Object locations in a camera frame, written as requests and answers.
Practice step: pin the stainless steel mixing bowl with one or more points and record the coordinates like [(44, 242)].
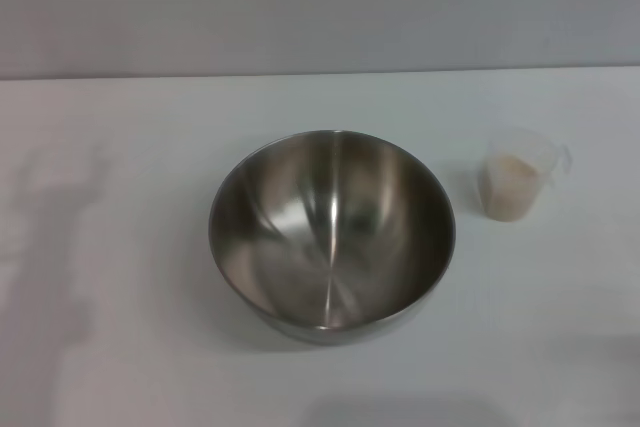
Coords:
[(330, 247)]

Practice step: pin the white rice grains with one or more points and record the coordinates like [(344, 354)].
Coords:
[(507, 187)]

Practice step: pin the clear plastic measuring cup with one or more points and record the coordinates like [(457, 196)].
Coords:
[(530, 144)]

